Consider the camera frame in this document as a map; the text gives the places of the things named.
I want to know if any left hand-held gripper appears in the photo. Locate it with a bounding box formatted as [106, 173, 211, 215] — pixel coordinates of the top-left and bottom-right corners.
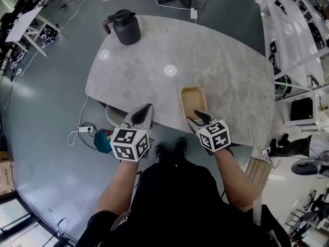
[109, 103, 155, 162]

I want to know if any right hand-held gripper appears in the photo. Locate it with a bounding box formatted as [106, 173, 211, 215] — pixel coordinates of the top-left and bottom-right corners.
[185, 109, 231, 153]

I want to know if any tan wooden container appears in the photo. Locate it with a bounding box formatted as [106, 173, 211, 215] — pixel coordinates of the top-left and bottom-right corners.
[180, 85, 208, 121]

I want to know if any person's right forearm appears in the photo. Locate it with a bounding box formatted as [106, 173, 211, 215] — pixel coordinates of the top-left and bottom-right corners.
[212, 147, 263, 213]

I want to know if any person's left forearm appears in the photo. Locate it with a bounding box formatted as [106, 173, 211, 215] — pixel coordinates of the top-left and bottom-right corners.
[96, 159, 141, 214]

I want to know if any person's right black shoe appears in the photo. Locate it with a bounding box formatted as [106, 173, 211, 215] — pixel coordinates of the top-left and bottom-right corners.
[175, 137, 188, 154]

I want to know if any person's black shoe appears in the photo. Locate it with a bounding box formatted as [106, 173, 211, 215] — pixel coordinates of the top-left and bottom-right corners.
[175, 137, 188, 154]
[154, 144, 166, 164]

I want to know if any person's left black shoe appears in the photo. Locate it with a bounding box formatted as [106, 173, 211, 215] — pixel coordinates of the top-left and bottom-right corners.
[154, 144, 166, 164]

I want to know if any wooden slatted chair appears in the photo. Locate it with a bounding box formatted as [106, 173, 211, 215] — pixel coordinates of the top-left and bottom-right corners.
[245, 155, 272, 196]

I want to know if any black thermal jug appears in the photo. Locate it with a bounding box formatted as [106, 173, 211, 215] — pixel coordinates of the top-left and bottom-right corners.
[103, 9, 141, 46]

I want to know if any person's black clothing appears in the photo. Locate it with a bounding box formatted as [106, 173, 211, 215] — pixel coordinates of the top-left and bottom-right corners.
[86, 157, 293, 247]

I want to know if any black flat case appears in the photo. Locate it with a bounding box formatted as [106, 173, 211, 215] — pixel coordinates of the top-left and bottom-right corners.
[290, 97, 317, 122]

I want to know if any white shelf rack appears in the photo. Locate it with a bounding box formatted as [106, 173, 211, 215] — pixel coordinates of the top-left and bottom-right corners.
[253, 0, 329, 128]

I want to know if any black folding chair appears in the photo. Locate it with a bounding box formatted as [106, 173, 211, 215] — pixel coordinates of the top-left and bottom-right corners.
[284, 187, 329, 238]

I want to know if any white desk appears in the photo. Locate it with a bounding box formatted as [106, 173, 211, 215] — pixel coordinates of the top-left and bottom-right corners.
[4, 5, 63, 58]

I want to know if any cardboard box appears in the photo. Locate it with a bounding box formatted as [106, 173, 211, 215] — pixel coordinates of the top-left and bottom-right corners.
[0, 150, 16, 196]

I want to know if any white power cable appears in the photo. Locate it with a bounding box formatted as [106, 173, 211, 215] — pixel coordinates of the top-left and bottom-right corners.
[67, 95, 90, 146]

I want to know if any long white cable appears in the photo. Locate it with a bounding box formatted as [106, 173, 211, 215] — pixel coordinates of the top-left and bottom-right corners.
[15, 0, 87, 77]

